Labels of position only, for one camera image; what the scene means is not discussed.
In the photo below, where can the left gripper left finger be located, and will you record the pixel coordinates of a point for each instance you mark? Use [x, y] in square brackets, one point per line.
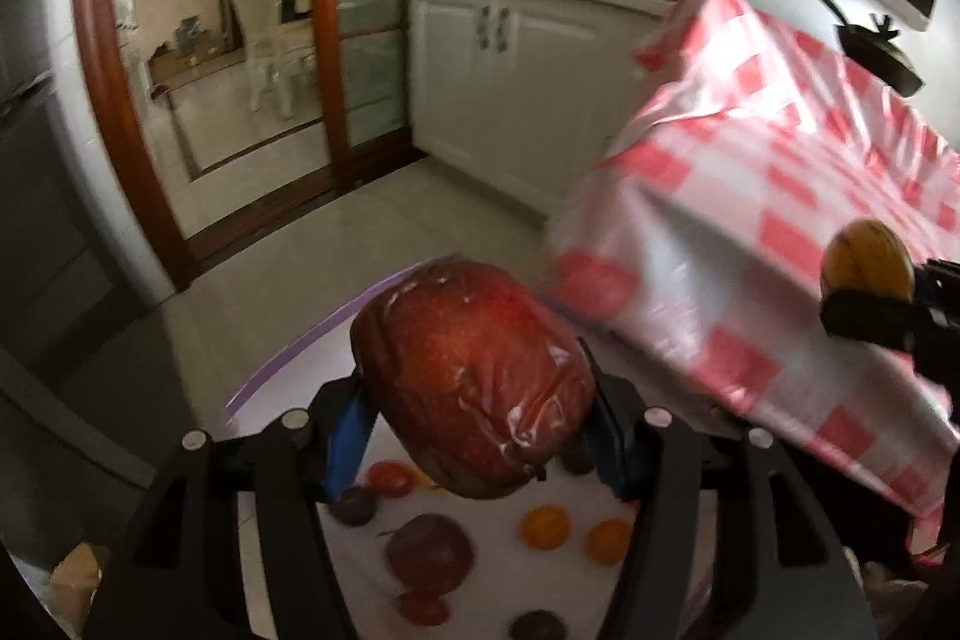
[178, 572]

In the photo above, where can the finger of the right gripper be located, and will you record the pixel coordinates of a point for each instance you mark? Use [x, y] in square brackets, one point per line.
[863, 316]

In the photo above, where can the small striped yellow melon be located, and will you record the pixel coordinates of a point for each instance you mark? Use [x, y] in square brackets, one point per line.
[867, 256]

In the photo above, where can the small orange mandarin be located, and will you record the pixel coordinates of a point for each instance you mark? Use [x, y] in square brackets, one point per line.
[608, 542]

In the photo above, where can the medium orange mandarin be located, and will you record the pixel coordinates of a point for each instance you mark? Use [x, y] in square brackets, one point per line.
[545, 528]

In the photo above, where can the dark mangosteen front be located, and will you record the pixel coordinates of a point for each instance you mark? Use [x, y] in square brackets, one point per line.
[357, 506]

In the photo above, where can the red tomato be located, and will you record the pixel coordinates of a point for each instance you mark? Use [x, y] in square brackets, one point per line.
[391, 479]
[422, 609]

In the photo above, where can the round purple passion fruit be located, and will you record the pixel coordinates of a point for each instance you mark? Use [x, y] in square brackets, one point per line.
[430, 554]

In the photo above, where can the wrinkled red apple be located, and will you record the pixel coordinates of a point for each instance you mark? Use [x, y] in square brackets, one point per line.
[478, 380]

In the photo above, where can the large orange mandarin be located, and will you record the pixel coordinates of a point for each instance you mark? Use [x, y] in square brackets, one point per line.
[425, 481]

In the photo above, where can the white kitchen cabinet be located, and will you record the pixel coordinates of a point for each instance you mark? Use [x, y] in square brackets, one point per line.
[524, 95]

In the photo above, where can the white round tray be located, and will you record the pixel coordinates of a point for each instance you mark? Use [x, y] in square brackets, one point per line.
[507, 579]

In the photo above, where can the red white checkered tablecloth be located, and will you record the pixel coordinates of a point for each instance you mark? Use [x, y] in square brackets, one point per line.
[699, 238]

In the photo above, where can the black wok with lid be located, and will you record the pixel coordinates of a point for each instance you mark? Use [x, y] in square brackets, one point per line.
[874, 50]

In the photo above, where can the white dining chair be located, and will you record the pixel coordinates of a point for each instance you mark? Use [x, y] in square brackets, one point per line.
[272, 48]

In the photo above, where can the wooden glass sliding door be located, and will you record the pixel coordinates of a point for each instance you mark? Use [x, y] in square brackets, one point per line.
[222, 118]

